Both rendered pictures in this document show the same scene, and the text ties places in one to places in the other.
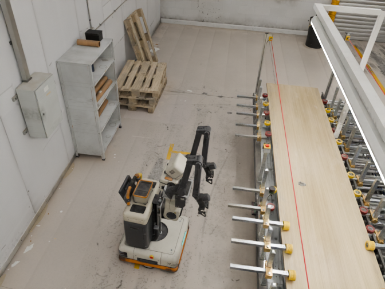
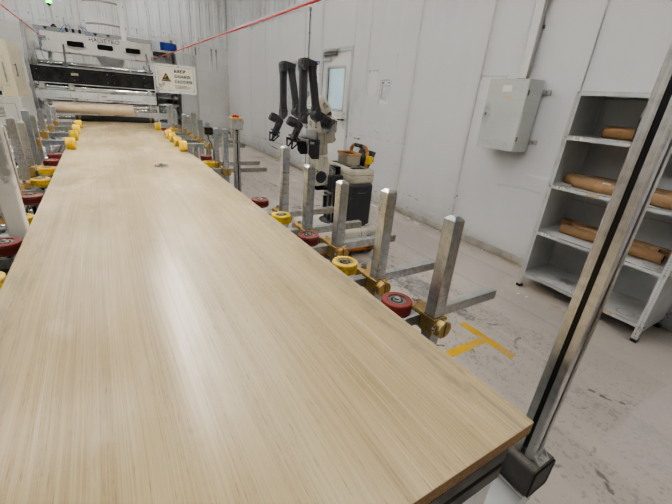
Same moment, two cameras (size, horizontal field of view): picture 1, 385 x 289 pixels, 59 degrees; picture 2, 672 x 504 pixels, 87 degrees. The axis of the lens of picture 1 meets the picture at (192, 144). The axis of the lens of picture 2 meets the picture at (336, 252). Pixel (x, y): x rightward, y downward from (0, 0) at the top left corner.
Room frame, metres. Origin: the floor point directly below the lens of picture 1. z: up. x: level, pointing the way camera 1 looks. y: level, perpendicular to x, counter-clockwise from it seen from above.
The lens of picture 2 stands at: (5.05, -1.68, 1.37)
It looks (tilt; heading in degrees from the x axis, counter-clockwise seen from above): 23 degrees down; 142
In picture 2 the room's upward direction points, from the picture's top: 5 degrees clockwise
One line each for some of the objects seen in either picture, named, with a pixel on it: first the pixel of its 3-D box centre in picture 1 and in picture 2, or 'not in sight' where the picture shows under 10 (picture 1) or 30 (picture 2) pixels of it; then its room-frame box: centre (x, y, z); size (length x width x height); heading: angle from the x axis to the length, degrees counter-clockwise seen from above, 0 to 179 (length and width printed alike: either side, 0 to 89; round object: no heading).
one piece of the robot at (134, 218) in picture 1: (146, 211); (344, 188); (2.40, 0.45, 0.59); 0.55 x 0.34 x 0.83; 170
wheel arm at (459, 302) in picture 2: (251, 97); (444, 307); (4.54, -0.85, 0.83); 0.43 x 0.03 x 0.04; 85
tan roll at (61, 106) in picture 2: not in sight; (115, 109); (-0.31, -1.04, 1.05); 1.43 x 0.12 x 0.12; 85
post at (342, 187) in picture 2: (258, 112); (337, 243); (4.07, -0.90, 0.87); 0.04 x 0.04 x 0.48; 85
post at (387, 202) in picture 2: (258, 101); (379, 262); (4.32, -0.93, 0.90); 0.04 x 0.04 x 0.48; 85
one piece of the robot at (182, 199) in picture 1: (182, 190); (309, 143); (2.34, 0.07, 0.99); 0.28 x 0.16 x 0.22; 170
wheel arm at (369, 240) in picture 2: (251, 114); (351, 244); (4.04, -0.81, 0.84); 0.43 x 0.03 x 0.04; 85
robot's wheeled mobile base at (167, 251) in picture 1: (155, 237); (332, 231); (2.39, 0.36, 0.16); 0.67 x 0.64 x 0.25; 80
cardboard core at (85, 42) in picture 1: (88, 43); not in sight; (4.42, 1.49, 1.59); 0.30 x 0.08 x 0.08; 85
